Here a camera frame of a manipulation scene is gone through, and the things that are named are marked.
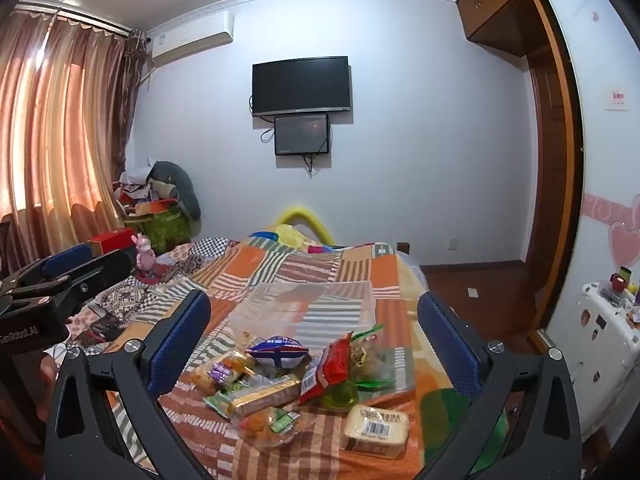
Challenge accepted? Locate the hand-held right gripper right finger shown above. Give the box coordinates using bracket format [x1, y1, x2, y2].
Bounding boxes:
[415, 291, 583, 480]

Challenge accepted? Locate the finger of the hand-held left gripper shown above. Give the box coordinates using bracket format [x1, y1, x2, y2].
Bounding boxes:
[0, 242, 93, 291]
[10, 249, 133, 321]

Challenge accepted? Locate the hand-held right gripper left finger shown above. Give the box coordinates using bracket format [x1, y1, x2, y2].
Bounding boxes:
[44, 289, 213, 480]

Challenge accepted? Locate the purple snack packet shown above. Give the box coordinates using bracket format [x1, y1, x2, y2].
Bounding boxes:
[192, 350, 256, 395]

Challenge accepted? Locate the clear zip bag of snacks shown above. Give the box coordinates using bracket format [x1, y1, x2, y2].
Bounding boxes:
[350, 324, 416, 392]

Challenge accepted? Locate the green snack packet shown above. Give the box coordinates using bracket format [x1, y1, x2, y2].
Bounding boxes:
[204, 392, 236, 418]

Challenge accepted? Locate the orange rice cracker packet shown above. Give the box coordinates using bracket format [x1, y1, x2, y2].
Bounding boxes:
[227, 374, 303, 418]

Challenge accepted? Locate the clear plastic container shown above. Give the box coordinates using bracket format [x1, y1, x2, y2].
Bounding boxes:
[227, 280, 377, 342]

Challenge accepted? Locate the red snack packet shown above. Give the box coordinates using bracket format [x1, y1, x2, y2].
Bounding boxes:
[298, 332, 355, 406]

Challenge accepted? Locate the clear packet of orange snacks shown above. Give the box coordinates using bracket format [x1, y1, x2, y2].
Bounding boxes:
[232, 406, 313, 450]

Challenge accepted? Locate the red box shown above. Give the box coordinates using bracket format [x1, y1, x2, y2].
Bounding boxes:
[87, 227, 138, 257]

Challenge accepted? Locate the pink toy rabbit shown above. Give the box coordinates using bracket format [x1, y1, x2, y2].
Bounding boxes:
[131, 233, 157, 274]

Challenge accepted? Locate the black and white checkered quilt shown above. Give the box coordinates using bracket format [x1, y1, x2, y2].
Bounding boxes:
[65, 237, 241, 356]

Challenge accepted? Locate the pile of clutter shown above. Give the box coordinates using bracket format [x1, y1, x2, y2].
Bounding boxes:
[114, 157, 176, 211]

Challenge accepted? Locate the blue and white snack packet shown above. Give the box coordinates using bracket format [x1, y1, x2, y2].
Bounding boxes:
[245, 336, 312, 377]

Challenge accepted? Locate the pale block packet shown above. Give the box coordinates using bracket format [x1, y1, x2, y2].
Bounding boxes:
[341, 404, 410, 458]

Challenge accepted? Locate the grey cushion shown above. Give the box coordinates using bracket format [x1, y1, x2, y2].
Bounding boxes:
[150, 161, 202, 221]

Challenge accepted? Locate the green jelly cup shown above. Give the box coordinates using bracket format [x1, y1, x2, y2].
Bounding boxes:
[320, 382, 359, 413]

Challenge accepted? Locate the orange curtain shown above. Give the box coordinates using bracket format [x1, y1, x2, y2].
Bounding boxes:
[0, 7, 148, 261]

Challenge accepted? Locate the colourful printed cloth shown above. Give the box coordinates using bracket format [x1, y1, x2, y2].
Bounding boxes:
[248, 229, 351, 255]

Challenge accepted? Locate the orange patchwork blanket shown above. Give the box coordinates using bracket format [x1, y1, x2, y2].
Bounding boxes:
[102, 237, 506, 480]

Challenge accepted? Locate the white cabinet with stickers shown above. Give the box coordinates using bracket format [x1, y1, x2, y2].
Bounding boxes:
[570, 280, 640, 443]

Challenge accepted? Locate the yellow cushion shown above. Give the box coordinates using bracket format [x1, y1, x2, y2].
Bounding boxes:
[272, 205, 333, 247]

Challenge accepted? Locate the pink heart decal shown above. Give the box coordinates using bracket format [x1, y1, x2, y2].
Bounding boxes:
[607, 220, 640, 272]

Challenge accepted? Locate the wooden door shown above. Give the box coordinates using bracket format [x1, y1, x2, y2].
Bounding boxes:
[522, 0, 586, 361]

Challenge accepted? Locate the white wardrobe door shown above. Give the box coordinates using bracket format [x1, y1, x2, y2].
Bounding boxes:
[542, 0, 640, 341]

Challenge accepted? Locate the white air conditioner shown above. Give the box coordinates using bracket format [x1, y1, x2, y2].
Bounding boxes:
[146, 10, 236, 67]

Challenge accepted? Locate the wooden overhead cabinet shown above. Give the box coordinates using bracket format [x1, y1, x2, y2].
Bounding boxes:
[456, 0, 540, 58]

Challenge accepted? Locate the small black wall monitor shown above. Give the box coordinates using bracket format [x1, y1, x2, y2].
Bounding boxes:
[273, 114, 331, 156]

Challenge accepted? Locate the large black wall television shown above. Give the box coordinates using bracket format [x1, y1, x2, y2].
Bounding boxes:
[251, 56, 351, 117]

